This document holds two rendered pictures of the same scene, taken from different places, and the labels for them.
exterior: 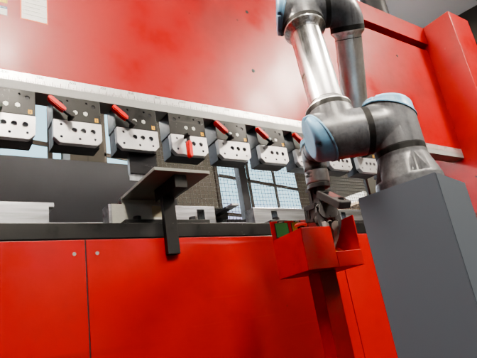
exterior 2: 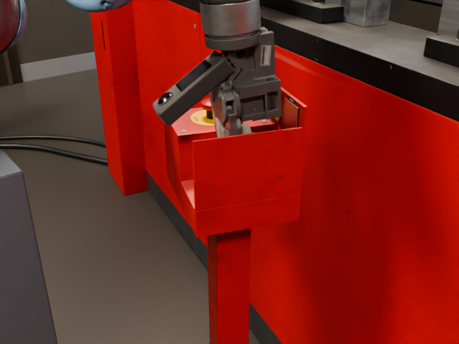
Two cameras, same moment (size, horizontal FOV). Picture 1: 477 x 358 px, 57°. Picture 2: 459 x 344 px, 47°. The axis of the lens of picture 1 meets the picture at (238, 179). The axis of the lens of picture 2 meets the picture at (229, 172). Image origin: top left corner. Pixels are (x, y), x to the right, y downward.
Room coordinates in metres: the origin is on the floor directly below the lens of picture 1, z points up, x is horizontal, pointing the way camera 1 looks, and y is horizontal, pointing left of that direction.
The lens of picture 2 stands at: (1.48, -0.92, 1.08)
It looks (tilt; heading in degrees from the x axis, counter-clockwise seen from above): 27 degrees down; 100
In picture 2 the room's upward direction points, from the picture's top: straight up
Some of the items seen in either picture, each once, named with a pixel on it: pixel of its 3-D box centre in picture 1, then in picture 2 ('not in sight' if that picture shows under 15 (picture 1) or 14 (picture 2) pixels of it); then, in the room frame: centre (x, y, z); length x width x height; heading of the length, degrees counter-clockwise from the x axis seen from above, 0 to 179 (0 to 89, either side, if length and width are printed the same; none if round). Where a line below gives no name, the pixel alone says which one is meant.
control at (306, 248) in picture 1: (315, 242); (228, 145); (1.35, -0.20, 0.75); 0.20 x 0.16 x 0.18; 118
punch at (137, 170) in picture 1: (143, 167); not in sight; (1.43, 0.32, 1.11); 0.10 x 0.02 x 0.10; 127
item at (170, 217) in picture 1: (173, 217); not in sight; (1.28, 0.21, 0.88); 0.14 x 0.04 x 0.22; 37
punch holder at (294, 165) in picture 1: (301, 153); not in sight; (1.89, -0.30, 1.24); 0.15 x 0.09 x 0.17; 127
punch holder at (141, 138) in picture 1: (133, 133); not in sight; (1.41, 0.34, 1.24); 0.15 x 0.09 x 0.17; 127
